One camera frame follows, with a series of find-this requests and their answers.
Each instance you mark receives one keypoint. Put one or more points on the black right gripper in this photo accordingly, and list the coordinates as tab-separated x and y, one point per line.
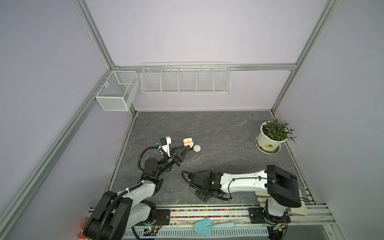
203	198

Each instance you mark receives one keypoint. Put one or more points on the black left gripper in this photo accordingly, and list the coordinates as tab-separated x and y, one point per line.
174	152

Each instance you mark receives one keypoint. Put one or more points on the pink earbud charging case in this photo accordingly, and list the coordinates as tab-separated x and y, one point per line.
188	142

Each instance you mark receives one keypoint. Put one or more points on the white earbud charging case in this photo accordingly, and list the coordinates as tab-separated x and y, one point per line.
197	148

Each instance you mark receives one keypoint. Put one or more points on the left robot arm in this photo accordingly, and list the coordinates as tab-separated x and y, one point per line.
116	211

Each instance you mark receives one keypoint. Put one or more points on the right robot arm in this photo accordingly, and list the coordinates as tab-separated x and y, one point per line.
278	184

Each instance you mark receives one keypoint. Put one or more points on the teal garden trowel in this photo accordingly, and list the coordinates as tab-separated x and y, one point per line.
205	227

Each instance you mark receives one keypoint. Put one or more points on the green circuit board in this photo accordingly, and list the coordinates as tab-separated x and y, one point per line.
150	232

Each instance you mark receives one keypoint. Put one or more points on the white mesh box basket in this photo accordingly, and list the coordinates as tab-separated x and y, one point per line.
118	91

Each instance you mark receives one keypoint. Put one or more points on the potted green plant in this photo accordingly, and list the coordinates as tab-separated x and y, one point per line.
272	135

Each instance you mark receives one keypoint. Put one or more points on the red white work glove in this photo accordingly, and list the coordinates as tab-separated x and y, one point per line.
81	235

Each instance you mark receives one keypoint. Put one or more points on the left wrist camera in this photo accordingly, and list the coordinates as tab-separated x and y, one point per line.
164	145

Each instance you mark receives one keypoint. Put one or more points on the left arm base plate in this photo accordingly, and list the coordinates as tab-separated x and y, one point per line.
161	217

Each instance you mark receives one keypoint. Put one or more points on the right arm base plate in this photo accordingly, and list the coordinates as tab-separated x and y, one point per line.
260	215

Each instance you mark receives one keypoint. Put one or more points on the white wire shelf basket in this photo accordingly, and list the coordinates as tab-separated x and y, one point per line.
186	78

